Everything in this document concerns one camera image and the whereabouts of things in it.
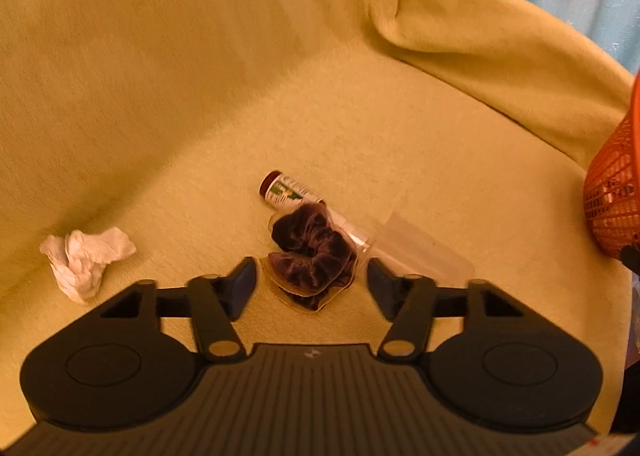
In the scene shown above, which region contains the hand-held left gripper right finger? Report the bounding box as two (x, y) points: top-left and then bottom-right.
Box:
(366, 257), (521, 362)

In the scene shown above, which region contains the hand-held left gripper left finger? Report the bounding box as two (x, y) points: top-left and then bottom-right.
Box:
(100, 256), (258, 362)

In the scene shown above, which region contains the dark purple velvet scrunchie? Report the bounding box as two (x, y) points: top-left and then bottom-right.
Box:
(267, 203), (358, 311)

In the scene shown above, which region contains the orange plastic mesh basket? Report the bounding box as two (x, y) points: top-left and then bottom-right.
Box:
(582, 70), (640, 259)

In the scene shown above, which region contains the clear plastic lid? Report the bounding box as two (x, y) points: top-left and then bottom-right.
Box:
(370, 210), (475, 284)

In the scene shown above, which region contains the clear plastic tube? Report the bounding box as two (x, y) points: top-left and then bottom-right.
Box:
(322, 206), (375, 249)

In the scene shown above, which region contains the small brown-capped vial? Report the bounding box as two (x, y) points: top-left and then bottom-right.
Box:
(259, 170), (327, 211)

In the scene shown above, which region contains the crumpled white tissue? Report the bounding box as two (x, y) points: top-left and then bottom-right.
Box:
(40, 227), (137, 306)

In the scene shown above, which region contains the yellow-green blanket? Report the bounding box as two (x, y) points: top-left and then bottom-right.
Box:
(0, 0), (636, 437)

